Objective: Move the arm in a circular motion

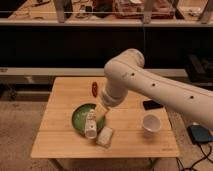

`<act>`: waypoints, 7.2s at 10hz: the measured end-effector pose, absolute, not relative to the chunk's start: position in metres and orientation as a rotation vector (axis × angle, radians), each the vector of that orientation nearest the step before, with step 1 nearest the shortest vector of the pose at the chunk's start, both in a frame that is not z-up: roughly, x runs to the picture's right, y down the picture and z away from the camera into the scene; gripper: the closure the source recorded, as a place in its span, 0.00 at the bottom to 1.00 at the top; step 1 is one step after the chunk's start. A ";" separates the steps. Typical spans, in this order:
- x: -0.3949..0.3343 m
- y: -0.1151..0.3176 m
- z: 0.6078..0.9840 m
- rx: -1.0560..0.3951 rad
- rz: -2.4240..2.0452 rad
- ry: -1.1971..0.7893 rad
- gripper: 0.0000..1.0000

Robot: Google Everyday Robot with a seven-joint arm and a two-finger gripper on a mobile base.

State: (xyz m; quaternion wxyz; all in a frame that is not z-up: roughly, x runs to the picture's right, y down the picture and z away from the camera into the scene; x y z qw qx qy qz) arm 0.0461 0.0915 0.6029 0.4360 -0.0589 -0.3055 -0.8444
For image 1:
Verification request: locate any black smartphone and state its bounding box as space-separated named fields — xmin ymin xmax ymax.
xmin=143 ymin=100 xmax=162 ymax=110

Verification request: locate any long workbench shelf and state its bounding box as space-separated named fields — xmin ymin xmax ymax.
xmin=0 ymin=0 xmax=213 ymax=28

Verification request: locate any red chili pepper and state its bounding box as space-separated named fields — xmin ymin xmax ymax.
xmin=92 ymin=82 xmax=98 ymax=98

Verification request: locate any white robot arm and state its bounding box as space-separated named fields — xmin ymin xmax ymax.
xmin=100 ymin=48 xmax=213 ymax=130

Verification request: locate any black cable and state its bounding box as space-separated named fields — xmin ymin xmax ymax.
xmin=175 ymin=143 xmax=213 ymax=171

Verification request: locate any green round plate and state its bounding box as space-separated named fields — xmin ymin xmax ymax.
xmin=71 ymin=103 xmax=106 ymax=136

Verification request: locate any white plastic cup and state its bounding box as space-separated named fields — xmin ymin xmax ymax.
xmin=142 ymin=114 xmax=162 ymax=138

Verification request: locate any white patterned cup lying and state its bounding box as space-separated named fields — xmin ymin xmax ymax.
xmin=84 ymin=109 xmax=97 ymax=139

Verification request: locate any wooden table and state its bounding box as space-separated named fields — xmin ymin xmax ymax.
xmin=31 ymin=77 xmax=179 ymax=161

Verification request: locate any dark blue box device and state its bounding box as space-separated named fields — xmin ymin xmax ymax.
xmin=187 ymin=125 xmax=213 ymax=144

